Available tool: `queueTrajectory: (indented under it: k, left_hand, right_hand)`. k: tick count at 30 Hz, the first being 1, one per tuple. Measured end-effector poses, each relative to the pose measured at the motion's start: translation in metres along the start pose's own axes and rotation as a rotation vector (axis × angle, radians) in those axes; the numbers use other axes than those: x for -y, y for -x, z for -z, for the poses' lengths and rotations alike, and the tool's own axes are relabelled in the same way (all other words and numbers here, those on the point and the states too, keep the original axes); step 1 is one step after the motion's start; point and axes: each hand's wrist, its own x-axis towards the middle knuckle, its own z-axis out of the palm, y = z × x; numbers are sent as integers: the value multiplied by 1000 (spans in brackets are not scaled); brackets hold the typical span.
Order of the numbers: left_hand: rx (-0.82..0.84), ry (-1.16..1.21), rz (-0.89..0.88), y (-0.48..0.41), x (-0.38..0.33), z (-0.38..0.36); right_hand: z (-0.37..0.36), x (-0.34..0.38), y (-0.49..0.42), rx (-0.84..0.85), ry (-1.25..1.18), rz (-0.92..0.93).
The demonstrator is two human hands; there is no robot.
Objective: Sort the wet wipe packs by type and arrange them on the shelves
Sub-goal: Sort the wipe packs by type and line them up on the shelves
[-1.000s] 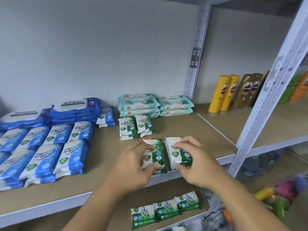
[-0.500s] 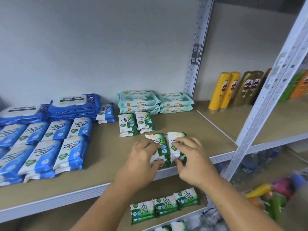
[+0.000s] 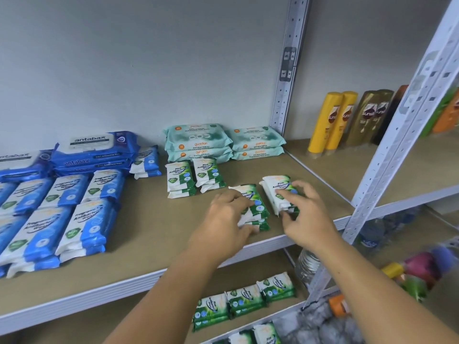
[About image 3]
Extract person's left hand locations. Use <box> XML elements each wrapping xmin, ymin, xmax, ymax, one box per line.
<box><xmin>188</xmin><ymin>188</ymin><xmax>255</xmax><ymax>266</ymax></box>

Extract person's right hand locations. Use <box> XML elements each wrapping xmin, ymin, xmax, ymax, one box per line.
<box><xmin>276</xmin><ymin>180</ymin><xmax>341</xmax><ymax>254</ymax></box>

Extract grey metal shelf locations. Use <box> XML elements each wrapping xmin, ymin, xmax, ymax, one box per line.
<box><xmin>0</xmin><ymin>0</ymin><xmax>459</xmax><ymax>344</ymax></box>

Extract group of blue wipe packets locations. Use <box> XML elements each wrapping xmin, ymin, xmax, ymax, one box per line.
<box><xmin>0</xmin><ymin>145</ymin><xmax>164</xmax><ymax>279</ymax></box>

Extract person's right forearm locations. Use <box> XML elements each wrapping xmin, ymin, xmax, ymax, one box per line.
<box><xmin>308</xmin><ymin>240</ymin><xmax>459</xmax><ymax>344</ymax></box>

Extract person's left forearm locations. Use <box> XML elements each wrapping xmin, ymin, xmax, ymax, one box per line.
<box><xmin>104</xmin><ymin>247</ymin><xmax>230</xmax><ymax>344</ymax></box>

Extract water bottles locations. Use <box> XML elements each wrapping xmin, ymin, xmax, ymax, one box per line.
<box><xmin>296</xmin><ymin>206</ymin><xmax>418</xmax><ymax>285</ymax></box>

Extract yellow bottle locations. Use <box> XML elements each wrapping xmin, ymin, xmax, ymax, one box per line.
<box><xmin>380</xmin><ymin>261</ymin><xmax>406</xmax><ymax>280</ymax></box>
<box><xmin>326</xmin><ymin>91</ymin><xmax>358</xmax><ymax>153</ymax></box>
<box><xmin>308</xmin><ymin>91</ymin><xmax>344</xmax><ymax>156</ymax></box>

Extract dark brown bottle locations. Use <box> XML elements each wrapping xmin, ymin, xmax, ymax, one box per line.
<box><xmin>344</xmin><ymin>89</ymin><xmax>381</xmax><ymax>148</ymax></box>

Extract pink bottle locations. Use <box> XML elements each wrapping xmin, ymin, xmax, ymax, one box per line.
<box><xmin>404</xmin><ymin>250</ymin><xmax>442</xmax><ymax>284</ymax></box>

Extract green bottle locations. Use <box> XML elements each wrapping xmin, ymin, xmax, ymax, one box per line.
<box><xmin>398</xmin><ymin>274</ymin><xmax>430</xmax><ymax>301</ymax></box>
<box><xmin>422</xmin><ymin>89</ymin><xmax>453</xmax><ymax>137</ymax></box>

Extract blue bottle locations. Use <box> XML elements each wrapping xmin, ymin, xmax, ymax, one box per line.
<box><xmin>430</xmin><ymin>243</ymin><xmax>459</xmax><ymax>273</ymax></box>

